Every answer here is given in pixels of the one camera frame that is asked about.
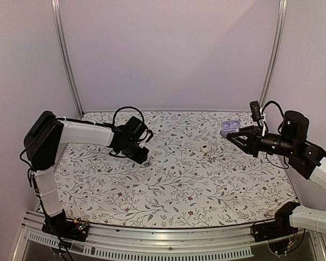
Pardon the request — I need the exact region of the aluminium corner post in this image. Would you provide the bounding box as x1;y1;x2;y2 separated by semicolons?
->
259;0;287;107
51;0;84;116

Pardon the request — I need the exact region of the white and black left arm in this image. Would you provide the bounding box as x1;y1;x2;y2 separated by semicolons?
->
19;111;154;236

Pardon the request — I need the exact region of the white earbud charging case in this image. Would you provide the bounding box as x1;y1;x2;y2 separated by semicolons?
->
200;144;210;153

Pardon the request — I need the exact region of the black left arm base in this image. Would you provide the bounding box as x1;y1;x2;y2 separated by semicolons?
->
42;210;90;242

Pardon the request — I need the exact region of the right aluminium corner post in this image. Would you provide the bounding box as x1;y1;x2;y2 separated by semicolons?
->
259;0;287;107

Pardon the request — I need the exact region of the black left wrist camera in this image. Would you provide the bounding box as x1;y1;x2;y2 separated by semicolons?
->
139;128;154;143

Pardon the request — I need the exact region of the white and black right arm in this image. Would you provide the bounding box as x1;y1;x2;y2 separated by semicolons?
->
223;110;326;241

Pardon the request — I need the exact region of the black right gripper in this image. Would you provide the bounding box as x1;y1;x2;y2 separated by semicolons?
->
227;125;297;158

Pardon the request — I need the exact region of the floral patterned table mat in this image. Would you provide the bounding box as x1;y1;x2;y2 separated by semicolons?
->
55;111;297;228

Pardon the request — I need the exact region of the left aluminium corner post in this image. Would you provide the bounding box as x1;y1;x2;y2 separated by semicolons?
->
51;0;84;116

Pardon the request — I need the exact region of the aluminium frame rail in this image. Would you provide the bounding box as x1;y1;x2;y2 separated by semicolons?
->
12;210;326;260

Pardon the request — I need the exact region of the purple earbud charging case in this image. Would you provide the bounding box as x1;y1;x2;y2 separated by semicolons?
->
220;120;241;139

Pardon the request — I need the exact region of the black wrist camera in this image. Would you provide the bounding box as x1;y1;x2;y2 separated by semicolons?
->
249;101;268;136
139;128;154;143

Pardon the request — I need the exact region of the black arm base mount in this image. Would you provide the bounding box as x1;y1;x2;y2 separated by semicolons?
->
250;202;300;243

